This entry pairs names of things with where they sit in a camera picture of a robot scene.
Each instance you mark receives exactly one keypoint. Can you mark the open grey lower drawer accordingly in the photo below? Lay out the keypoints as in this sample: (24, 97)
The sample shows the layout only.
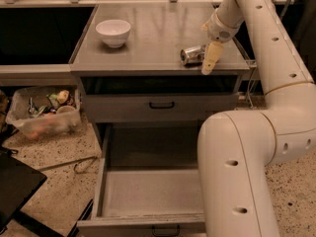
(148, 183)

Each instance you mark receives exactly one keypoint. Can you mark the crushed silver redbull can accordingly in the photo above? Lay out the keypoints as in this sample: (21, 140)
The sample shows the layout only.
(192, 55)

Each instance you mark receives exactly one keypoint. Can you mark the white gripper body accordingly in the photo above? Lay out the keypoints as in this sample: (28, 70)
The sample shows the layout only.
(219, 30)

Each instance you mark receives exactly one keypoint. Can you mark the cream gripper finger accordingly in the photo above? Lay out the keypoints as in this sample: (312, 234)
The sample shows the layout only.
(211, 55)

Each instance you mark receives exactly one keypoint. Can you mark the clear plastic bin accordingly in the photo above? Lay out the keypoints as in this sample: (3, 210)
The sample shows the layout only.
(42, 110)

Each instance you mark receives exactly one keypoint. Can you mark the black flat panel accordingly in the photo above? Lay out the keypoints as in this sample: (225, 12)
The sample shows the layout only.
(18, 183)

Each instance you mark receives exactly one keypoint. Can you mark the white ceramic bowl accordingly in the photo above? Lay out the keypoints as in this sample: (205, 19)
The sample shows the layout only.
(114, 33)

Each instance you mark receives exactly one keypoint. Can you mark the grey upper drawer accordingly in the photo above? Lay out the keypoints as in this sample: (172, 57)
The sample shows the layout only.
(143, 108)

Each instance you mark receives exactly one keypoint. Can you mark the grey drawer cabinet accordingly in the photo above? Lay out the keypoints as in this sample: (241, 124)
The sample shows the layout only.
(149, 62)

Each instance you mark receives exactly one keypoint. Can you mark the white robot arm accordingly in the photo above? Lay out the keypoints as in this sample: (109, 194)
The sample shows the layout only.
(234, 147)

